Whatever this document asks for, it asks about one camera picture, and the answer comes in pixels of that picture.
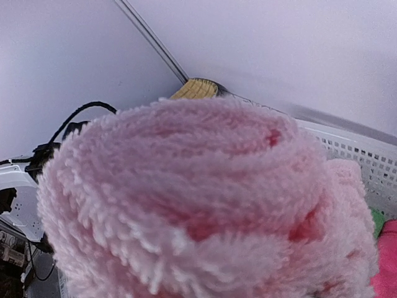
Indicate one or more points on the pink towel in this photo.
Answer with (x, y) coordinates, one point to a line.
(205, 198)

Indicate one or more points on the white plastic basket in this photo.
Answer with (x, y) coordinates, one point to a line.
(376, 159)

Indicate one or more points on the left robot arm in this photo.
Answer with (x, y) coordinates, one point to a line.
(19, 183)

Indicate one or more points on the yellow woven mat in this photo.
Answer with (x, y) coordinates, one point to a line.
(197, 88)

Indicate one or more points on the green rolled towel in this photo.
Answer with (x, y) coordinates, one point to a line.
(378, 220)

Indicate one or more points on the magenta rolled towel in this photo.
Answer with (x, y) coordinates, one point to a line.
(384, 282)

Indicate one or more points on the left aluminium frame post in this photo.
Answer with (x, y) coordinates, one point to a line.
(144, 29)

